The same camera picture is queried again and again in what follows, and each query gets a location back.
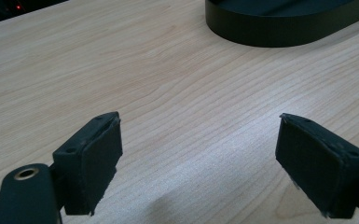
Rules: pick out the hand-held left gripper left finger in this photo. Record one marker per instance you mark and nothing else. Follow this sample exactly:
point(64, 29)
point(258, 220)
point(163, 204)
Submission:
point(87, 168)

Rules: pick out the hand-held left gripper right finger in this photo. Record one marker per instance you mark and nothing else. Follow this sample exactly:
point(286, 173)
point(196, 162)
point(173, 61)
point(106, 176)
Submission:
point(317, 168)

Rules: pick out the black oval tray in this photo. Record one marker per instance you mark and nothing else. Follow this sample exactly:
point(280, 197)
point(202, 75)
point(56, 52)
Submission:
point(279, 21)

